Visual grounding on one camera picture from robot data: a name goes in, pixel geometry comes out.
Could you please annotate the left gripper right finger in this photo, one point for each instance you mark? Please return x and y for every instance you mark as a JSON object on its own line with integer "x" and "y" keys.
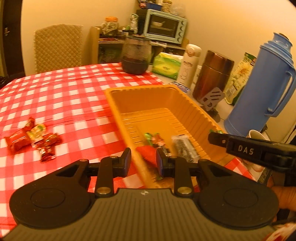
{"x": 178, "y": 169}

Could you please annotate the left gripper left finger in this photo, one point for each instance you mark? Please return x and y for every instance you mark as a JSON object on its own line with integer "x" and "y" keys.
{"x": 109, "y": 168}

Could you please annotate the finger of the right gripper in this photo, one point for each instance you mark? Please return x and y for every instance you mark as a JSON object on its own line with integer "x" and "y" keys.
{"x": 218, "y": 139}

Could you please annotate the green long snack packet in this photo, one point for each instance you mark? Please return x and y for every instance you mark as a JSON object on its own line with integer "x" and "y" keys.
{"x": 157, "y": 141}

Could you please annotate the dark red foil candy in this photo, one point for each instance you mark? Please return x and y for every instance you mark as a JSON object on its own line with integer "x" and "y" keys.
{"x": 46, "y": 146}

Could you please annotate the yellow green candy packet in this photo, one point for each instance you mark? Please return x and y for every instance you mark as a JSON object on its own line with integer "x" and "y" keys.
{"x": 36, "y": 134}

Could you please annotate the small red candy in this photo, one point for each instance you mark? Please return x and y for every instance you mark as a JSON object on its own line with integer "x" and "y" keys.
{"x": 29, "y": 125}

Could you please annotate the large red snack packet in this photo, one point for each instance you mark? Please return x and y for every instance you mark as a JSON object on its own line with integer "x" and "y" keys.
{"x": 148, "y": 153}

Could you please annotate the person's right hand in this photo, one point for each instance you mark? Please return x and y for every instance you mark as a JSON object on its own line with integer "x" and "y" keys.
{"x": 285, "y": 195}

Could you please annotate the white patterned mug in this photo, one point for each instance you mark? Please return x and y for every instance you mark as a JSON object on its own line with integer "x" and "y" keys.
{"x": 251, "y": 166}

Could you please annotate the grey phone stand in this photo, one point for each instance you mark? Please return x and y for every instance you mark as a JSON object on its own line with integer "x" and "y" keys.
{"x": 210, "y": 101}

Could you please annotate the orange plastic tray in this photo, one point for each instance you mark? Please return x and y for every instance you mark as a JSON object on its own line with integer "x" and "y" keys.
{"x": 166, "y": 110}

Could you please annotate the blue white small box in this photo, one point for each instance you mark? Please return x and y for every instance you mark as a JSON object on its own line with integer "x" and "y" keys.
{"x": 181, "y": 87}

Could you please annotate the sunflower seed bag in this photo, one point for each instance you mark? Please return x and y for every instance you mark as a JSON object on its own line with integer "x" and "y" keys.
{"x": 238, "y": 78}

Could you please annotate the blue thermos jug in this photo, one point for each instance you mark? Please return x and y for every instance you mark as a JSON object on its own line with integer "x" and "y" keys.
{"x": 269, "y": 87}

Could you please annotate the brown metal thermos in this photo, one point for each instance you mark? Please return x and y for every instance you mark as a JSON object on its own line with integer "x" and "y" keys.
{"x": 215, "y": 72}

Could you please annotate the white miffy bottle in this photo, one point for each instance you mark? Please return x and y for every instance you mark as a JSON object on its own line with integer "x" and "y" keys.
{"x": 189, "y": 65}

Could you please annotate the green tissue pack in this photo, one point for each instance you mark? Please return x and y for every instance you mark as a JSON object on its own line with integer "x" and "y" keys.
{"x": 167, "y": 65}

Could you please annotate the dark glass jar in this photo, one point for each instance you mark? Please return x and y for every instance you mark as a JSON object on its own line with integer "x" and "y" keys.
{"x": 136, "y": 54}

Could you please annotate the wooden shelf unit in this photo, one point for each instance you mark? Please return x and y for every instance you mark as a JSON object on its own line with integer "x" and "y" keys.
{"x": 108, "y": 50}

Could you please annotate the light blue toaster oven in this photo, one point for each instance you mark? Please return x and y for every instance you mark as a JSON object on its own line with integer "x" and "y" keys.
{"x": 161, "y": 26}

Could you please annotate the far quilted beige chair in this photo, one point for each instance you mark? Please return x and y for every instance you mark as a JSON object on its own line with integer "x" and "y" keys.
{"x": 57, "y": 47}

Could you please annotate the orange lid snack jar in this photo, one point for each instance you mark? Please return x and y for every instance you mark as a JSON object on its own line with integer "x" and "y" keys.
{"x": 110, "y": 26}

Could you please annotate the green white bag on shelf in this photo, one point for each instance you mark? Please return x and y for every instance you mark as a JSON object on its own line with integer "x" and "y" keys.
{"x": 133, "y": 24}

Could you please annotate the clear nut bag on oven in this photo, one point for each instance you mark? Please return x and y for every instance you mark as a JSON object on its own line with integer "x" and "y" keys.
{"x": 174, "y": 8}

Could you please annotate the dark snack bag on oven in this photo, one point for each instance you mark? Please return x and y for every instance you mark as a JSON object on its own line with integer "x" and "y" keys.
{"x": 143, "y": 3}

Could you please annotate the dark wooden door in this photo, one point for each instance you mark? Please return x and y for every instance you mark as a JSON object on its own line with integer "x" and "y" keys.
{"x": 11, "y": 46}

